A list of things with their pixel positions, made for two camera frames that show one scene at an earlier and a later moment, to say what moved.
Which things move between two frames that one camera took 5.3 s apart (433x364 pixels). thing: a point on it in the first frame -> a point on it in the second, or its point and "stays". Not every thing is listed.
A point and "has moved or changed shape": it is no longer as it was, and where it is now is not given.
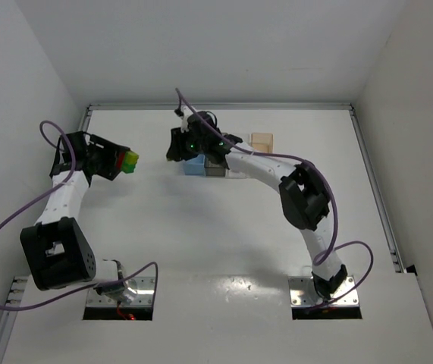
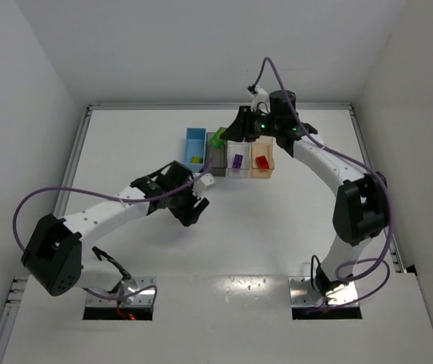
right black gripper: [176, 144] -> [245, 123]
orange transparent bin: [262, 142] stays
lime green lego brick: [132, 157] -> [196, 160]
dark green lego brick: [128, 168] has moved or changed shape
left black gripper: [114, 162] -> [185, 205]
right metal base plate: [303, 294] stays
